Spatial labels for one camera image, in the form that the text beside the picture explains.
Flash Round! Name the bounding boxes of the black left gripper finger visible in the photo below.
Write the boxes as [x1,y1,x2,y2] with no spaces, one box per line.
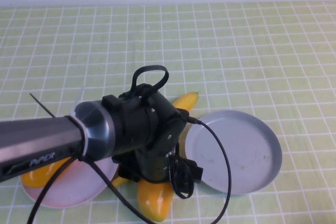
[118,168,140,183]
[181,158,204,184]

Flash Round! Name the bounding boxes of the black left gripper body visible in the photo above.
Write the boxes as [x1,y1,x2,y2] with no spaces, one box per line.
[112,152,182,183]

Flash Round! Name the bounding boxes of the yellow banana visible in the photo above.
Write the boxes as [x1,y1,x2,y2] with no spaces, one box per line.
[173,92,200,111]
[111,175,127,188]

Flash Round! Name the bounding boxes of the yellow mango with orange blush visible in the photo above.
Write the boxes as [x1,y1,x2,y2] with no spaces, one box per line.
[137,179,176,222]

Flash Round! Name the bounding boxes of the grey-blue round plate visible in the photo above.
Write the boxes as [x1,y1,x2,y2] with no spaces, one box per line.
[184,110,283,195]

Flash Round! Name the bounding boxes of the plain yellow mango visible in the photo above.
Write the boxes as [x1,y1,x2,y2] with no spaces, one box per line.
[20,157,71,189]

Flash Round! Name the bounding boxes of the pink round plate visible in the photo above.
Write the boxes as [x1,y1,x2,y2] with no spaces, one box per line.
[22,155,119,209]

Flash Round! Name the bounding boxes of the white zip tie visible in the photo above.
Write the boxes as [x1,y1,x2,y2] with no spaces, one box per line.
[69,89,90,159]

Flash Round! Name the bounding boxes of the thin black zip tie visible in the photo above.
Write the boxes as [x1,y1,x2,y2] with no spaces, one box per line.
[29,92,57,119]

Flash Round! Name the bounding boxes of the green checkered tablecloth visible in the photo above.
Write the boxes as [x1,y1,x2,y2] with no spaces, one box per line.
[0,1,336,224]

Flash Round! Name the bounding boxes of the black left camera cable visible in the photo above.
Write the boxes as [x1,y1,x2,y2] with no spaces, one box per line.
[27,117,232,224]

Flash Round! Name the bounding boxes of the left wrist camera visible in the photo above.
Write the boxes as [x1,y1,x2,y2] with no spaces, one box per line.
[173,107,190,124]

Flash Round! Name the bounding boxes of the black left wrist cable loop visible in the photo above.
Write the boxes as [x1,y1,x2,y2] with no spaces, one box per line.
[131,65,169,99]

